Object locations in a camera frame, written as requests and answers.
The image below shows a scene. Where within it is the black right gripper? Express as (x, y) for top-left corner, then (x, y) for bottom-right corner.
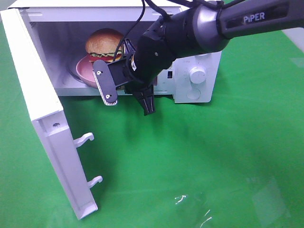
(125, 16), (197, 116)

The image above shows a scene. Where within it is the pink speckled plate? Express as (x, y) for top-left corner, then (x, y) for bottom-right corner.
(75, 56), (158, 90)

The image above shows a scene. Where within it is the burger with lettuce and cheese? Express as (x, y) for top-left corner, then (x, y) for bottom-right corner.
(85, 28), (124, 63)

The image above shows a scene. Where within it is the round white door-release button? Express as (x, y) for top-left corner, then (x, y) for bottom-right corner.
(186, 88), (201, 100)

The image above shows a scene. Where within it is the green table cloth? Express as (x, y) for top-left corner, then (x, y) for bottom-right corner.
(0, 0), (304, 228)

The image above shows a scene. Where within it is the white microwave oven body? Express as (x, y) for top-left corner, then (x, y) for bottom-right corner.
(7, 0), (223, 104)

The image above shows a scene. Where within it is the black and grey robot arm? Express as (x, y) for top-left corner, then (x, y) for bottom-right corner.
(125, 0), (304, 115)

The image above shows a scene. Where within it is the white microwave door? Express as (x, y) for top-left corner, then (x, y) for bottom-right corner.
(0, 8), (103, 219)

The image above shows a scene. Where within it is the black camera cable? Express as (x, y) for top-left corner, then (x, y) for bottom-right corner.
(113, 0), (245, 63)

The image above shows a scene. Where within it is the white microwave knob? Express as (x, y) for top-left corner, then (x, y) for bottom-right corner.
(190, 67), (206, 84)

